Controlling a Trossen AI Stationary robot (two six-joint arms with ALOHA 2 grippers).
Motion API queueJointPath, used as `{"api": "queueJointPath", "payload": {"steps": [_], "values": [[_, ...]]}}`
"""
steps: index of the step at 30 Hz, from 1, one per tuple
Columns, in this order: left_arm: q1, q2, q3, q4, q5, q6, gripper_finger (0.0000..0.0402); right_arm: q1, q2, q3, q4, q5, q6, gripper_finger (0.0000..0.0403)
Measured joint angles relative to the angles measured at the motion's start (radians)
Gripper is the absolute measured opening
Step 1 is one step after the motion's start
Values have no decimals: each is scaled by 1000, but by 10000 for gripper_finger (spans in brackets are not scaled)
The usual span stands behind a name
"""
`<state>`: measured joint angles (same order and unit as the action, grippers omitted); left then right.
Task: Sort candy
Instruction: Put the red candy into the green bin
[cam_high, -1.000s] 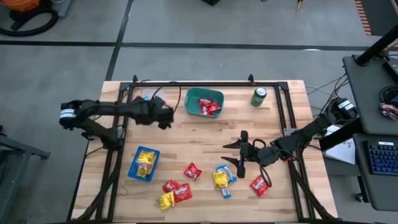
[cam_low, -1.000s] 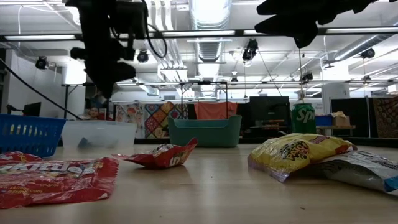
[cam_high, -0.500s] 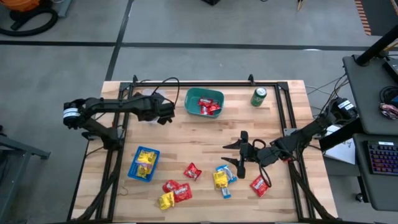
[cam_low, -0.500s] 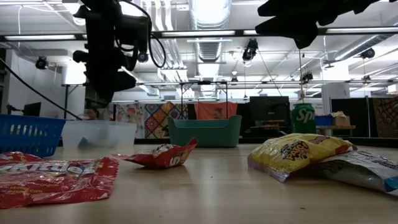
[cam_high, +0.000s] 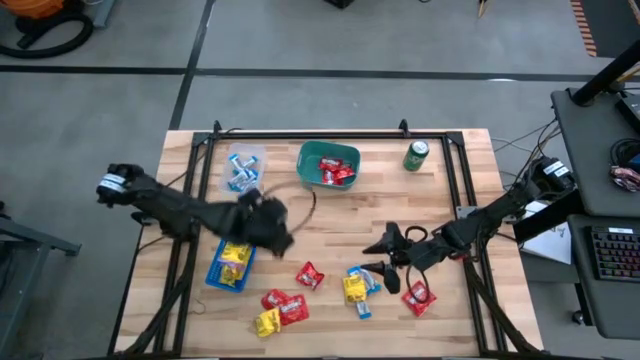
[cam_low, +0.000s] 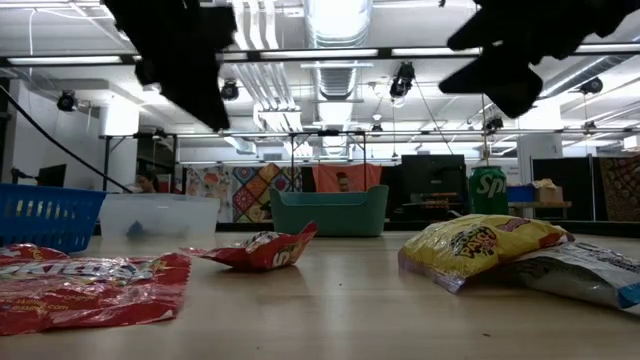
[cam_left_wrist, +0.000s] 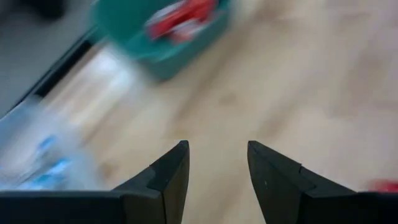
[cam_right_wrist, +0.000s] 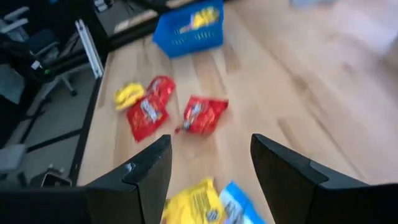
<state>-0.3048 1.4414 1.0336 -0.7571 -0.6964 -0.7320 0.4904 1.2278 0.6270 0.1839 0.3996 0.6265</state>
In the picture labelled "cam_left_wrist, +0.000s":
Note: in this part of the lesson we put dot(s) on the teal plastic bin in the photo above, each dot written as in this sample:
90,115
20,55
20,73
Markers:
186,59

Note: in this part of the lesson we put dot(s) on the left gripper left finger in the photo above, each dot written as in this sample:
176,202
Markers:
149,202

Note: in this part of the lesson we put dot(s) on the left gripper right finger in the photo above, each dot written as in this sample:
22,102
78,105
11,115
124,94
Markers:
286,193

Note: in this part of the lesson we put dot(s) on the clear plastic container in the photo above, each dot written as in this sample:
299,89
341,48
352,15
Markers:
18,130

